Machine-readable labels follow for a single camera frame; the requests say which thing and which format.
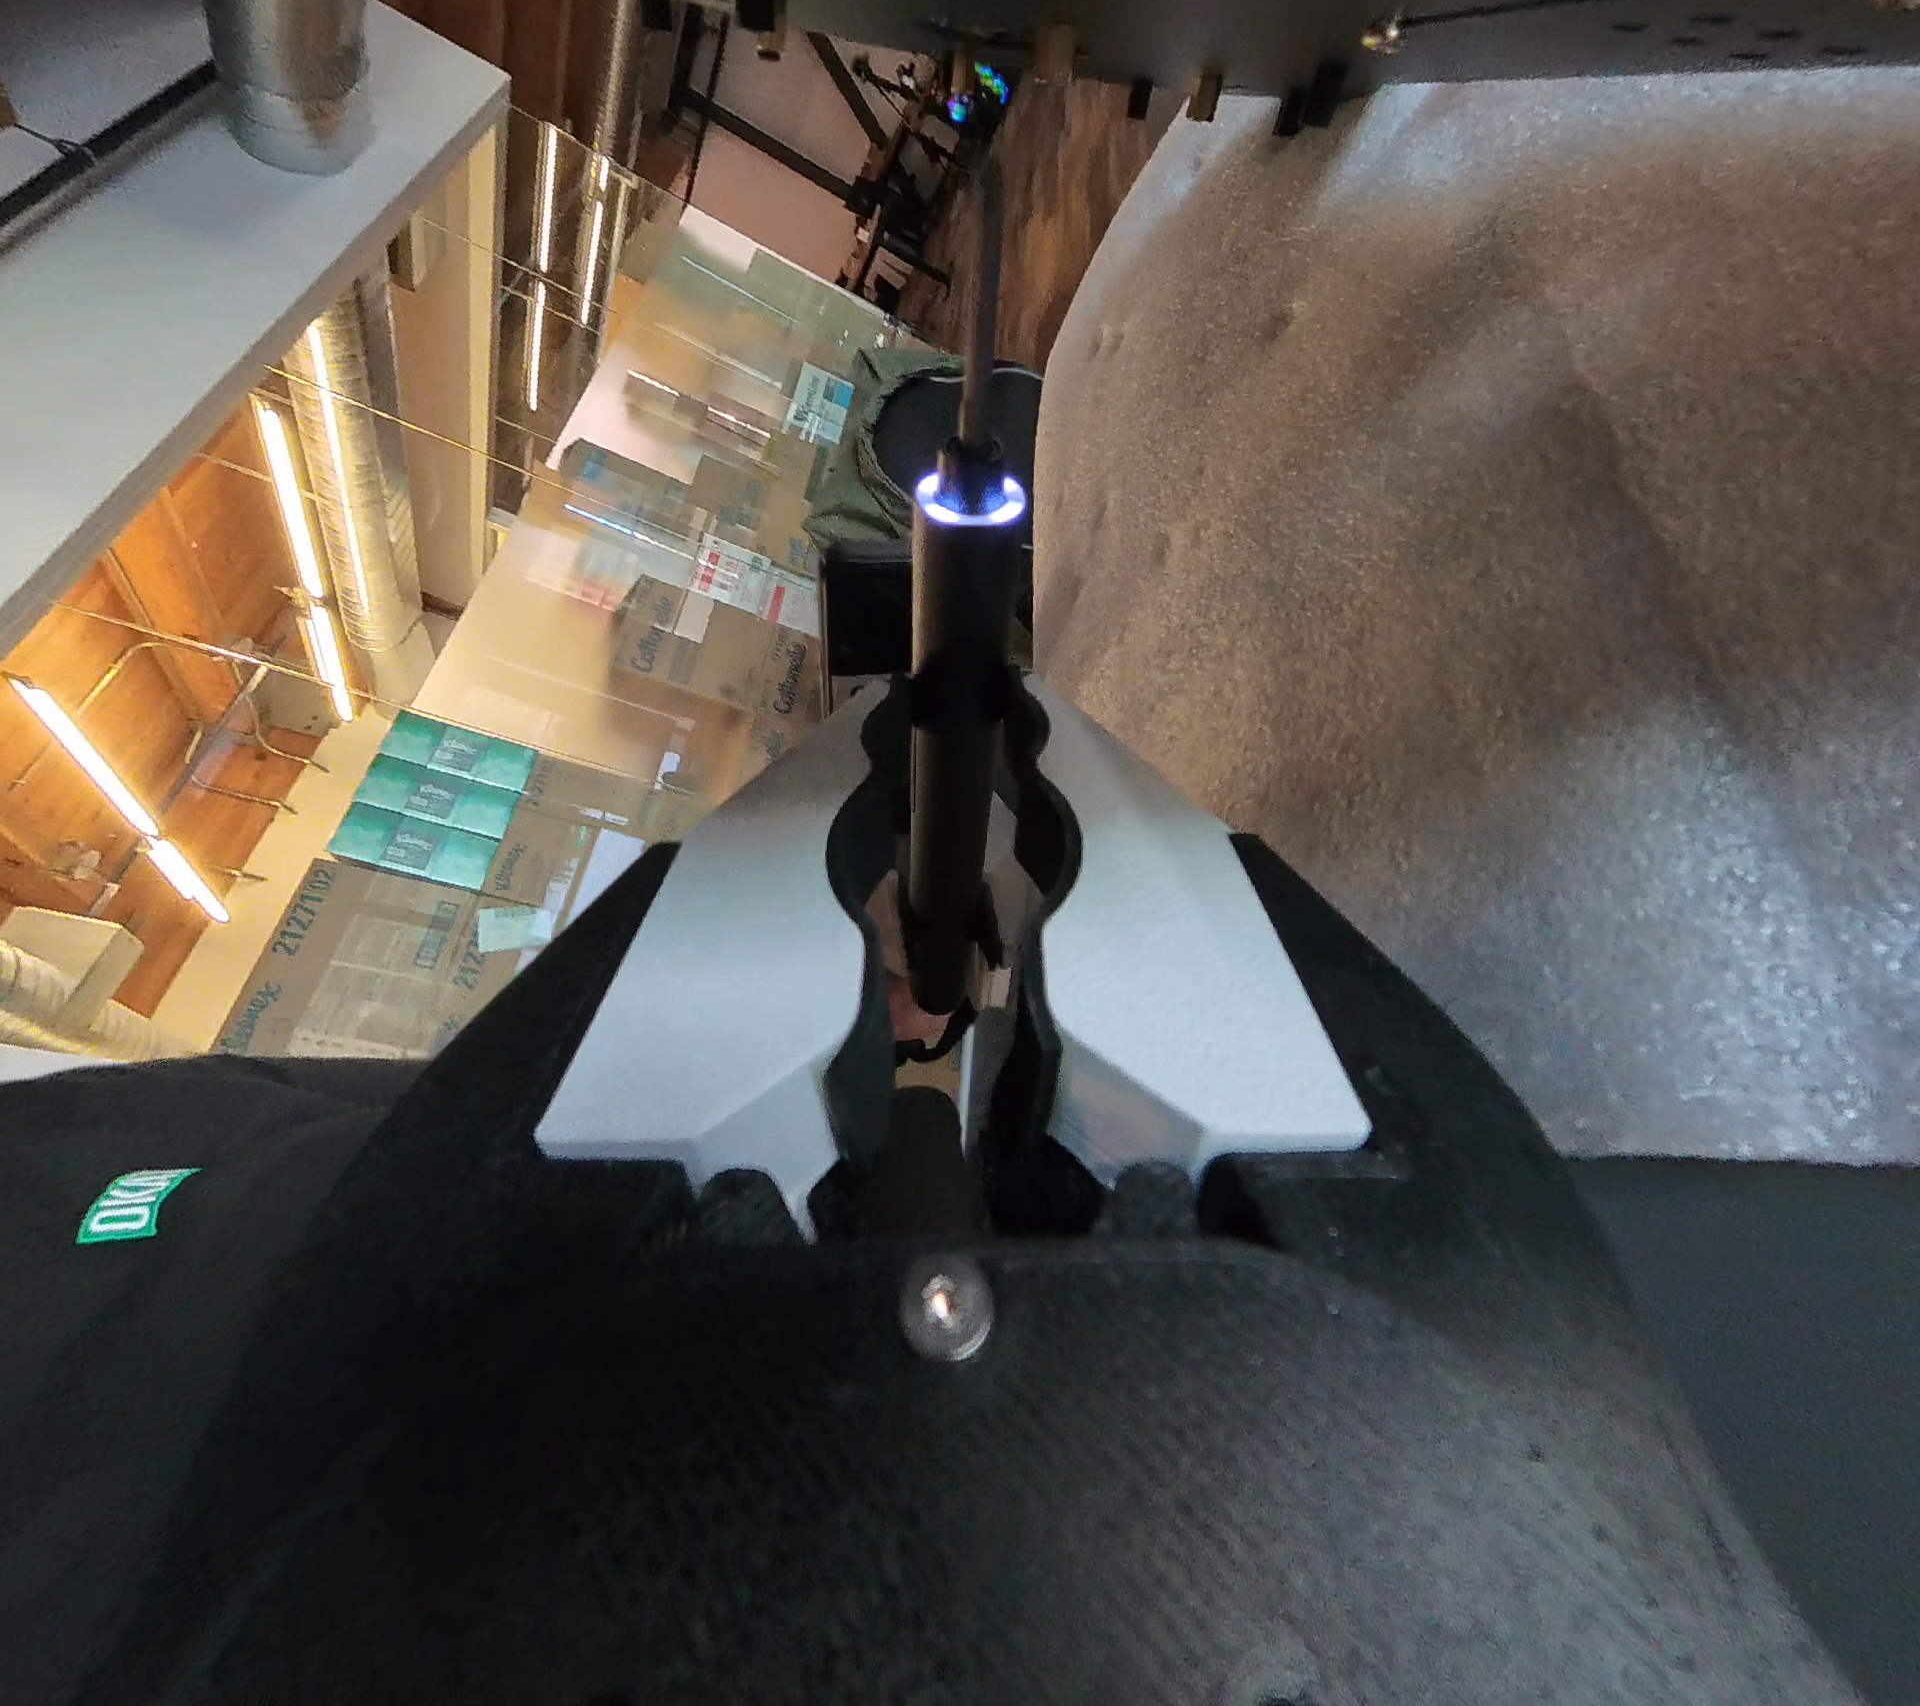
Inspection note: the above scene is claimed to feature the black round stool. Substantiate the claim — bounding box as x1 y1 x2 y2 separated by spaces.
876 363 1044 507

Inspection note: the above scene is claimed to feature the black electric screwdriver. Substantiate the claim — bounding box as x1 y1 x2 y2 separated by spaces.
897 160 1037 1019

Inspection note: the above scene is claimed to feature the row of ceiling strip lights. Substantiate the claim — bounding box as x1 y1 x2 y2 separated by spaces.
0 116 630 927

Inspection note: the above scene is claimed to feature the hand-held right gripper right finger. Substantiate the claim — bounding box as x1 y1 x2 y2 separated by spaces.
981 673 1374 1204

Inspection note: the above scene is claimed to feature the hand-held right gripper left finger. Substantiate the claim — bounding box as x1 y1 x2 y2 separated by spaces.
535 675 916 1240

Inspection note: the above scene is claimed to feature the black box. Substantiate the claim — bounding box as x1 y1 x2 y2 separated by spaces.
823 535 918 684

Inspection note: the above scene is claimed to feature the black metal frame table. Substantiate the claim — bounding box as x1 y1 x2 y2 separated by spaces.
661 0 998 299

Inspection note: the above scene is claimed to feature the green tissue box pack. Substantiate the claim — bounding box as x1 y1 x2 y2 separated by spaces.
374 713 542 786
357 755 529 842
331 805 509 904

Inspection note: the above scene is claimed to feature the large white foam block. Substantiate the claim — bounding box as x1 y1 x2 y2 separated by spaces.
1030 78 1920 1160

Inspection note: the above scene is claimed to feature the large cardboard carton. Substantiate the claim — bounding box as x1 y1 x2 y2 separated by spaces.
605 573 828 720
211 860 512 1065

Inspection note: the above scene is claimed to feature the person's black shirt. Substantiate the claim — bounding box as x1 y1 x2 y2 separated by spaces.
0 1059 453 1706

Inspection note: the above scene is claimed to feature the green jacket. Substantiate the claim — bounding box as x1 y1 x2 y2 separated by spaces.
801 343 961 554

